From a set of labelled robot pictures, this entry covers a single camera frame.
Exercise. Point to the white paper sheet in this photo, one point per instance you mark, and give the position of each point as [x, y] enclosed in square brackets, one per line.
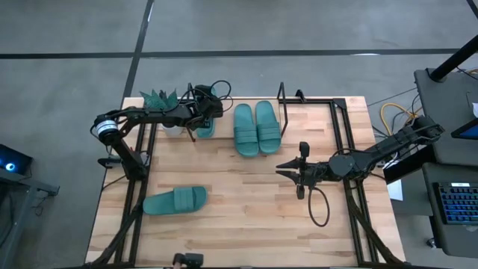
[396, 192]

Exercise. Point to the black caster wheel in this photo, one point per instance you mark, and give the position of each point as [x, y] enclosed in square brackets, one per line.
[431, 243]

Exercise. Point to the black computer with blue light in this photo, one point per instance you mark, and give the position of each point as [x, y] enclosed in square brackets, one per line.
[13, 160]

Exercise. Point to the person's hand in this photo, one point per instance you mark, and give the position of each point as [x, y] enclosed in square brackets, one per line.
[176, 265]

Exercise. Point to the backlit computer keyboard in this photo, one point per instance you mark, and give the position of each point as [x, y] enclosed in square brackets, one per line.
[459, 203]

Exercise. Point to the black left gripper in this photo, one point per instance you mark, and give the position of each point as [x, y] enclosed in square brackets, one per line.
[207, 106]

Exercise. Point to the black support beam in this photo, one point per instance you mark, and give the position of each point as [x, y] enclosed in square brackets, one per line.
[407, 168]

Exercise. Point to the green rubber slide sandal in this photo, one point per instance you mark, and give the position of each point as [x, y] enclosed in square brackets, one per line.
[245, 142]
[160, 204]
[268, 138]
[207, 131]

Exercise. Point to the grey desk surface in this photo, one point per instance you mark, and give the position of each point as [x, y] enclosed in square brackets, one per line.
[444, 93]
[455, 239]

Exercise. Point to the wooden shelf with black frame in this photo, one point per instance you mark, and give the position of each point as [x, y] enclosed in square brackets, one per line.
[225, 125]

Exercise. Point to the artificial plant in white pot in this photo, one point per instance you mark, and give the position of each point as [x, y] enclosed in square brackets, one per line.
[172, 130]

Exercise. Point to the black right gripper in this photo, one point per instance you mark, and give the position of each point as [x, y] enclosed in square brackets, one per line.
[317, 172]

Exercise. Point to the black pole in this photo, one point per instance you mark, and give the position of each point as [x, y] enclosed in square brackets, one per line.
[452, 60]

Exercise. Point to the black handheld device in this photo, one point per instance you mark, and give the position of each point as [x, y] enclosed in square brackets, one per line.
[192, 259]

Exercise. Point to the grey metal stand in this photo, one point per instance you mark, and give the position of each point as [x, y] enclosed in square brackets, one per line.
[22, 187]

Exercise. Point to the black metal rig frame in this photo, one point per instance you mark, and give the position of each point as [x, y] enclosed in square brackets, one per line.
[338, 104]

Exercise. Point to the black clamp bracket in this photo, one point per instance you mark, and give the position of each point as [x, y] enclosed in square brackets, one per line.
[300, 96]

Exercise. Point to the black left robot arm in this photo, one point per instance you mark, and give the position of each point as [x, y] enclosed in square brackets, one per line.
[149, 114]

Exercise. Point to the black tablet with blue screen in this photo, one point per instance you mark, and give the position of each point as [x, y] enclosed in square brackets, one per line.
[468, 131]

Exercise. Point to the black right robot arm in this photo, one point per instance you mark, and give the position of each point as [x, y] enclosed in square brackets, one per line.
[373, 155]

